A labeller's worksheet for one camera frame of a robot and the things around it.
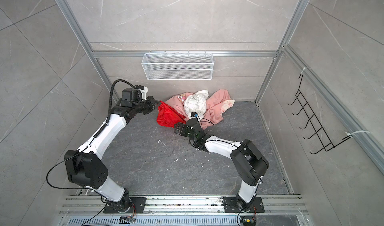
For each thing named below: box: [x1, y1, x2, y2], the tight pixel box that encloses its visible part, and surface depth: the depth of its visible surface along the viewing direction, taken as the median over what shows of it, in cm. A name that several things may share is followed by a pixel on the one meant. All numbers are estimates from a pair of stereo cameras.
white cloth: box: [183, 89, 209, 120], surface depth 106 cm
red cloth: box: [157, 101, 187, 128], surface depth 93 cm
